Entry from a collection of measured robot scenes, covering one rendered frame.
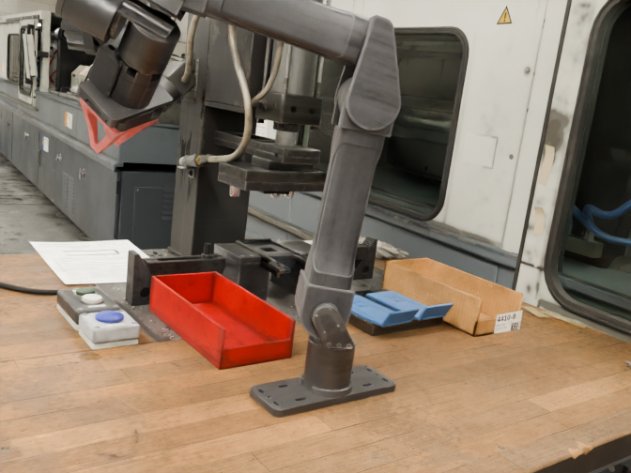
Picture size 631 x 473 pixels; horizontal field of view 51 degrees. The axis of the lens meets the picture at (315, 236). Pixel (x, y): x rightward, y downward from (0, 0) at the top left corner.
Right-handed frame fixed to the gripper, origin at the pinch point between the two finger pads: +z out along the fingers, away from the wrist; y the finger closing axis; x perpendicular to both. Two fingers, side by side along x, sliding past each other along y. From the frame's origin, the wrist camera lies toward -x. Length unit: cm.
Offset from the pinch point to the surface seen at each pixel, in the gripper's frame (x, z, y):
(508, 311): 59, 9, -51
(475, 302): 52, 6, -42
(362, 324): 41, 16, -27
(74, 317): 10.2, 25.9, 5.4
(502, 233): 50, 19, -88
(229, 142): -2.1, 20.4, -41.3
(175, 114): -125, 212, -244
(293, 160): 12.1, 7.9, -35.8
